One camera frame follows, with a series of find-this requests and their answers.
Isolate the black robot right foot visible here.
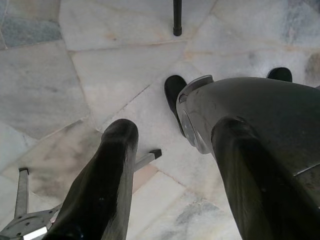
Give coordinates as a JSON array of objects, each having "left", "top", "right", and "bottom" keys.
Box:
[{"left": 266, "top": 67, "right": 293, "bottom": 83}]

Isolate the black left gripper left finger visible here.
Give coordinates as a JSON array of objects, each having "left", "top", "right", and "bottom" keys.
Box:
[{"left": 42, "top": 118, "right": 140, "bottom": 240}]

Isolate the black folding chair white dot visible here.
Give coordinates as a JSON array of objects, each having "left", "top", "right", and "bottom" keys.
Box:
[{"left": 172, "top": 0, "right": 183, "bottom": 37}]

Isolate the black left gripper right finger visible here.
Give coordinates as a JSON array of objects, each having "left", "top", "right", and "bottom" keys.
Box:
[{"left": 211, "top": 116, "right": 320, "bottom": 240}]

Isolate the silver metal clothes rack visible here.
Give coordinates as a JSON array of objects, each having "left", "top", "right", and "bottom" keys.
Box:
[{"left": 0, "top": 148, "right": 163, "bottom": 240}]

